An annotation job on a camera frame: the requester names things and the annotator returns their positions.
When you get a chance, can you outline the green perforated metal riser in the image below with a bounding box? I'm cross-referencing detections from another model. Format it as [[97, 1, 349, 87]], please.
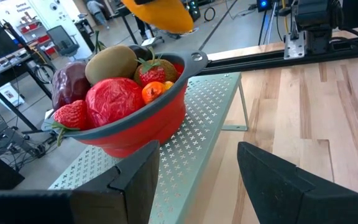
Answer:
[[47, 72, 249, 224]]

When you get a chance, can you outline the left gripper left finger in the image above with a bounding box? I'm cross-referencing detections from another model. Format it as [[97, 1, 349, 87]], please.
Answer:
[[73, 140, 160, 224]]

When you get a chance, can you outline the black aluminium table frame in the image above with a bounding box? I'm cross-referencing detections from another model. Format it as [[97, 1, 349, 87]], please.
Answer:
[[197, 32, 358, 77]]

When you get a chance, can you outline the shelf with red bins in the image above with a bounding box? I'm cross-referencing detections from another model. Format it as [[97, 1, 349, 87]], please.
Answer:
[[20, 21, 57, 55]]

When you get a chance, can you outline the red collapsible colander bowl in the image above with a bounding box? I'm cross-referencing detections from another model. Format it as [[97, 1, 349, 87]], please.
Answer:
[[40, 49, 209, 159]]

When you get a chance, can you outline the silver mounting bracket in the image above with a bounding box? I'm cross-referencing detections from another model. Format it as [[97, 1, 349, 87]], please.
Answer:
[[283, 30, 306, 60]]

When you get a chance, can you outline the blue lit device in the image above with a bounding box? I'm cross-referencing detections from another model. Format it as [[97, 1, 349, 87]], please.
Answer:
[[255, 0, 272, 12]]

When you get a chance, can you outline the yellow bread roll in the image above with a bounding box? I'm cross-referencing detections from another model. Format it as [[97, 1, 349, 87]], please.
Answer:
[[121, 0, 195, 34]]

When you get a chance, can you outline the grey office chair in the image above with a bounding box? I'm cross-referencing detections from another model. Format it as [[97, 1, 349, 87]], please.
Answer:
[[45, 24, 81, 60]]

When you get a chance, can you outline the red strawberry with long stem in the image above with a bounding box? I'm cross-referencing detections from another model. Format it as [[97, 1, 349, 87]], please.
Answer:
[[46, 99, 88, 147]]

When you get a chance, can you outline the person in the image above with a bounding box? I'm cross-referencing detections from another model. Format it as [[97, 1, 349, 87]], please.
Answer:
[[85, 0, 111, 30]]

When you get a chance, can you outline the white labelled box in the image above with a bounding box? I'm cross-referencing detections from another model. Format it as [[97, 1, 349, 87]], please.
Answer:
[[0, 82, 24, 108]]

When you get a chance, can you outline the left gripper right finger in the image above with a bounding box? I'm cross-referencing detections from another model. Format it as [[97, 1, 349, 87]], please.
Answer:
[[237, 141, 357, 224]]

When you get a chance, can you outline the brown kiwi fruit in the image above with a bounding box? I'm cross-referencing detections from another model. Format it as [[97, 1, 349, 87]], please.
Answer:
[[158, 58, 180, 83], [85, 44, 139, 86]]

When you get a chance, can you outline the coiled black cable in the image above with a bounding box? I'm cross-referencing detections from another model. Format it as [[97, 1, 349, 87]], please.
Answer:
[[203, 6, 216, 22]]

